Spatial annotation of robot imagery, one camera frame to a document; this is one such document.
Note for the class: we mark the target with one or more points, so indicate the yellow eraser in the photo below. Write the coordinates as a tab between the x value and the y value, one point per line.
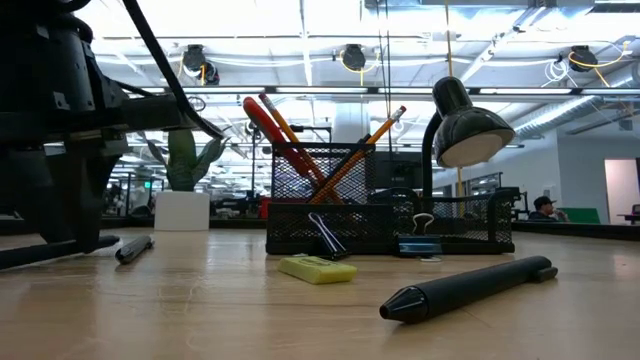
317	270

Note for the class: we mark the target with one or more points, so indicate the black desk lamp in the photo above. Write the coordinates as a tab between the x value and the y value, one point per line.
465	125

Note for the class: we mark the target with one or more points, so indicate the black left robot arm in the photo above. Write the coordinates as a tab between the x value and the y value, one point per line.
40	50

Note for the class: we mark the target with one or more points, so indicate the black aluminium table frame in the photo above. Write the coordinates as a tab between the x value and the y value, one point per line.
575	230

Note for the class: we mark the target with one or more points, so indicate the green plant in white pot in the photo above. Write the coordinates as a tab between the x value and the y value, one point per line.
182	210

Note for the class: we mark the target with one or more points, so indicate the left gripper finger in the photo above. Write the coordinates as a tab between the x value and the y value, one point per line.
42	190
90	200

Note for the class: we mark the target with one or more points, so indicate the green panel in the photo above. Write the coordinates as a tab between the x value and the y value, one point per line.
580	215

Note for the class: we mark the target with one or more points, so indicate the person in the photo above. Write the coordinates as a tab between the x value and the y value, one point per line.
545	212

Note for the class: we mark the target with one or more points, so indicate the orange pencil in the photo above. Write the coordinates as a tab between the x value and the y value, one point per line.
280	117
385	127

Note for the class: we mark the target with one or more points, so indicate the black monitor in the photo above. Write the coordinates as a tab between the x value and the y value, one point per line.
400	172

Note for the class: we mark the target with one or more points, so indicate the black mesh desk organizer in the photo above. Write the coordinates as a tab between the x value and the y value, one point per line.
360	230

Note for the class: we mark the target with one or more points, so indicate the black binder clip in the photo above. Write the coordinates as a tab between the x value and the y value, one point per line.
327	240
419	246

